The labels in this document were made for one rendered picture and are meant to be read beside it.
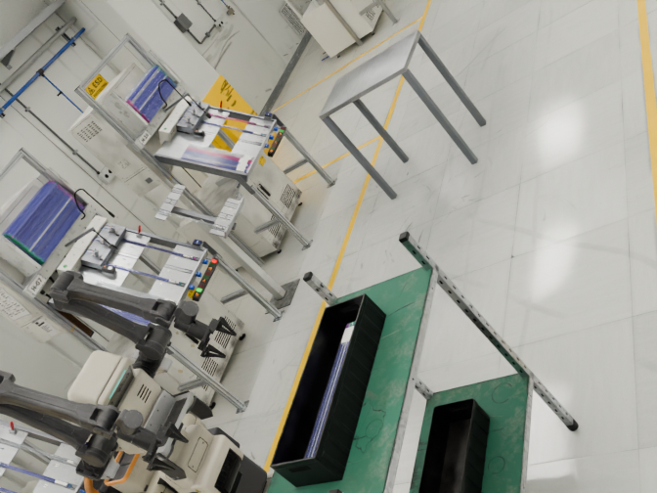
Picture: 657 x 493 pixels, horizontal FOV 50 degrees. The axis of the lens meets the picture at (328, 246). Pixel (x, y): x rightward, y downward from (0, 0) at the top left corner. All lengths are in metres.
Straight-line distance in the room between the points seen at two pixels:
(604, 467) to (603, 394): 0.30
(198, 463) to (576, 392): 1.48
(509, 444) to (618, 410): 0.52
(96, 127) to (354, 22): 3.80
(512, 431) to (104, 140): 3.83
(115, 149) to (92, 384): 3.14
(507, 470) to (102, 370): 1.39
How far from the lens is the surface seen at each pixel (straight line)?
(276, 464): 1.98
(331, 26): 8.38
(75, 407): 2.30
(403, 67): 4.30
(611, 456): 2.77
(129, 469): 2.97
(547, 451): 2.89
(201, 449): 2.80
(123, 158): 5.48
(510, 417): 2.57
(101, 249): 4.58
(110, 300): 2.53
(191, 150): 5.32
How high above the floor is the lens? 2.15
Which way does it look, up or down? 25 degrees down
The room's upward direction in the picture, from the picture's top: 44 degrees counter-clockwise
